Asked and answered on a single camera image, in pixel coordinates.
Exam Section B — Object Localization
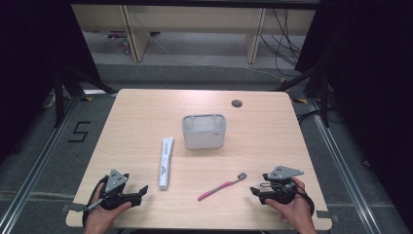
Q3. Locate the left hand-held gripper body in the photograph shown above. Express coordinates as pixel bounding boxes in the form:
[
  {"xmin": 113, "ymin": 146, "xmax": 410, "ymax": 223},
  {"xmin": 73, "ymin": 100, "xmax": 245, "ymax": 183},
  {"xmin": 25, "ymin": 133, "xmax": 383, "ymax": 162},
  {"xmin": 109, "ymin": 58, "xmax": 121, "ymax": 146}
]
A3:
[{"xmin": 97, "ymin": 168, "xmax": 131, "ymax": 211}]

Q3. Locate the small clutter under shelf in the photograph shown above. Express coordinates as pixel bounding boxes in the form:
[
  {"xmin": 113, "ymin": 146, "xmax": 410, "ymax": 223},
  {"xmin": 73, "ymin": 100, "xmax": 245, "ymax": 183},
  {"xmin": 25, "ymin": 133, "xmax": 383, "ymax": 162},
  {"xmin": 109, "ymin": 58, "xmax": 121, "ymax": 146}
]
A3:
[{"xmin": 105, "ymin": 30, "xmax": 131, "ymax": 55}]

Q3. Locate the small white floor object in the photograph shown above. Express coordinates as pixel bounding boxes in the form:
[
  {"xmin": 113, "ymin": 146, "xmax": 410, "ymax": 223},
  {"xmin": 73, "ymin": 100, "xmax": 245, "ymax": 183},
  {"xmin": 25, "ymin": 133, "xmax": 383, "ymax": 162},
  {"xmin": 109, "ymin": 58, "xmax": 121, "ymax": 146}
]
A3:
[{"xmin": 42, "ymin": 92, "xmax": 56, "ymax": 109}]

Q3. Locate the black metal stand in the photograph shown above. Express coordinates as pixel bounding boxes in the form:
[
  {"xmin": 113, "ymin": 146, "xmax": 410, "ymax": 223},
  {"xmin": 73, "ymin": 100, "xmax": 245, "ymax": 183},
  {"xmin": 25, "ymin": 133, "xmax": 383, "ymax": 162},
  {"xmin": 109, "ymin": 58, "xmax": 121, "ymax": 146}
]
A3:
[
  {"xmin": 273, "ymin": 63, "xmax": 331, "ymax": 129},
  {"xmin": 53, "ymin": 63, "xmax": 119, "ymax": 129}
]

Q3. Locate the pink toothbrush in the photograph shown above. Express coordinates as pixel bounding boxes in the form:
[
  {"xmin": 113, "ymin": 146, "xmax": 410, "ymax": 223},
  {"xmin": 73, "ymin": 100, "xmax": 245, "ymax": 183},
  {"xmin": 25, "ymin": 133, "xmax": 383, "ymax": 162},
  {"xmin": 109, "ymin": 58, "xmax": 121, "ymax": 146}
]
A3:
[{"xmin": 197, "ymin": 172, "xmax": 247, "ymax": 203}]

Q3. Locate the bundle of black hanging cables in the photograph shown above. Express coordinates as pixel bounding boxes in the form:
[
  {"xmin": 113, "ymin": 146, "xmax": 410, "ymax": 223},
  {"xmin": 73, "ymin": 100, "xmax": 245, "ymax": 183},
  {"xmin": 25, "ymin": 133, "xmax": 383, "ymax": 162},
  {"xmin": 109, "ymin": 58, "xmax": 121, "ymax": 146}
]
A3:
[{"xmin": 258, "ymin": 8, "xmax": 303, "ymax": 78}]

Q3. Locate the person's left hand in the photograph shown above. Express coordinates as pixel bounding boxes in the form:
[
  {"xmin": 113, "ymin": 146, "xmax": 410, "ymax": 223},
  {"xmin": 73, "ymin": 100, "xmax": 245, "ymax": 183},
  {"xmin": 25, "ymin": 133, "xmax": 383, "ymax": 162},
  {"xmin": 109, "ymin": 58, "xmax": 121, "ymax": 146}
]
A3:
[{"xmin": 84, "ymin": 182, "xmax": 132, "ymax": 234}]

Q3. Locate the grey plastic holder box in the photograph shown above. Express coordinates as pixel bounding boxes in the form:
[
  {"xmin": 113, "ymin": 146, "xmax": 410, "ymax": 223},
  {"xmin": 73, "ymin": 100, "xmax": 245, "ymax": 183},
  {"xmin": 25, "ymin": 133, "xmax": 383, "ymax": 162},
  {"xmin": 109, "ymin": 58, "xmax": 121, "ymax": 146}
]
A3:
[{"xmin": 181, "ymin": 113, "xmax": 228, "ymax": 150}]

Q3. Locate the black floor cable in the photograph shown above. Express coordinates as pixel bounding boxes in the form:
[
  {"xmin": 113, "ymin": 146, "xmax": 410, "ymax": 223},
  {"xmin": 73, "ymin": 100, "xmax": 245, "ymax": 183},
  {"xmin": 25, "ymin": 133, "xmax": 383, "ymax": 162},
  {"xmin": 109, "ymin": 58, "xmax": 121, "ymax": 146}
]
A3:
[{"xmin": 296, "ymin": 109, "xmax": 321, "ymax": 125}]

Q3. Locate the metal floor rail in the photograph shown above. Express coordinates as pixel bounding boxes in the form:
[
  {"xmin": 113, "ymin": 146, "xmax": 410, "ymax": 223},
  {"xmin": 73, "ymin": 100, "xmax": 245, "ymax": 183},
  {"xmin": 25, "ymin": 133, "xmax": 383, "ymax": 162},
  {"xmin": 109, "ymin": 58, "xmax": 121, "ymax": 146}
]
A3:
[
  {"xmin": 307, "ymin": 97, "xmax": 383, "ymax": 234},
  {"xmin": 0, "ymin": 94, "xmax": 83, "ymax": 234}
]

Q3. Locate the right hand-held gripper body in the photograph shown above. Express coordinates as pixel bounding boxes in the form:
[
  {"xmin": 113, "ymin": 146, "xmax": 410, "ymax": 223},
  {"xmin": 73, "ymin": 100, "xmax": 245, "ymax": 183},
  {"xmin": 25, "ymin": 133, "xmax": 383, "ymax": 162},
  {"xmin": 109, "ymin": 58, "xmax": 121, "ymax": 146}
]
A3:
[{"xmin": 259, "ymin": 165, "xmax": 305, "ymax": 206}]

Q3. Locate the white toothpaste tube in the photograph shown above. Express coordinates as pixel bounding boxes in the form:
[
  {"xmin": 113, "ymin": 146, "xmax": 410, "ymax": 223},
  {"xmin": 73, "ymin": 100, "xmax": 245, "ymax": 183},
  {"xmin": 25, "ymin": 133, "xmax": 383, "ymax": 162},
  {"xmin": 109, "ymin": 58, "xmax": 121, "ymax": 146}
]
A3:
[{"xmin": 158, "ymin": 136, "xmax": 175, "ymax": 191}]

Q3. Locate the person's right hand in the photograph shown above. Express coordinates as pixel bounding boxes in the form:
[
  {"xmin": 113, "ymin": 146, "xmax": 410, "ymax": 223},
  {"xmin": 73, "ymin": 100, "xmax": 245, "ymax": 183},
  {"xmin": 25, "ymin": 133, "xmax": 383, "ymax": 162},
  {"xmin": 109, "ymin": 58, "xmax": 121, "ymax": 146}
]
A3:
[{"xmin": 264, "ymin": 176, "xmax": 318, "ymax": 234}]

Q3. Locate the light wooden shelf unit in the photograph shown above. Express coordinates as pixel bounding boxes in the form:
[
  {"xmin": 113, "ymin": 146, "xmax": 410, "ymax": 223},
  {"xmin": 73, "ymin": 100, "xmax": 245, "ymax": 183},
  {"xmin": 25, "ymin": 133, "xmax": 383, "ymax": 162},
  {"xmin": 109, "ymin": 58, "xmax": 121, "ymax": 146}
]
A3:
[{"xmin": 70, "ymin": 4, "xmax": 318, "ymax": 65}]

